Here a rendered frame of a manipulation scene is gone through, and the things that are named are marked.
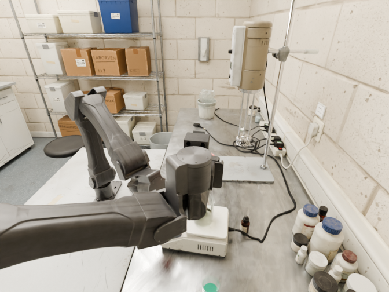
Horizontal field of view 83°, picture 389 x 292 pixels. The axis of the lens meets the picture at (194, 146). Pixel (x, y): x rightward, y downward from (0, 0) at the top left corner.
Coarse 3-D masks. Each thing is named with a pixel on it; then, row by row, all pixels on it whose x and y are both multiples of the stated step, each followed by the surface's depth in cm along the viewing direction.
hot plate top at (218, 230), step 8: (216, 208) 71; (224, 208) 71; (216, 216) 68; (224, 216) 68; (192, 224) 65; (216, 224) 65; (224, 224) 65; (192, 232) 62; (200, 232) 62; (208, 232) 62; (216, 232) 62; (224, 232) 62
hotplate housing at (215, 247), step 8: (184, 232) 65; (176, 240) 64; (184, 240) 64; (192, 240) 63; (200, 240) 63; (208, 240) 62; (216, 240) 62; (224, 240) 62; (168, 248) 66; (176, 248) 66; (184, 248) 65; (192, 248) 65; (200, 248) 64; (208, 248) 63; (216, 248) 63; (224, 248) 62; (216, 256) 65; (224, 256) 64
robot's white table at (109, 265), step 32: (160, 160) 112; (64, 192) 90; (128, 192) 90; (64, 256) 66; (96, 256) 66; (128, 256) 66; (0, 288) 58; (32, 288) 58; (64, 288) 58; (96, 288) 58
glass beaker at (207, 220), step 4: (212, 196) 64; (208, 200) 66; (212, 200) 64; (208, 204) 67; (212, 204) 65; (208, 208) 60; (212, 208) 62; (208, 212) 61; (212, 212) 63; (204, 216) 62; (208, 216) 62; (212, 216) 64; (196, 220) 64; (200, 220) 63; (204, 220) 62; (208, 220) 63; (212, 220) 65; (196, 224) 64; (200, 224) 63; (204, 224) 63; (208, 224) 64
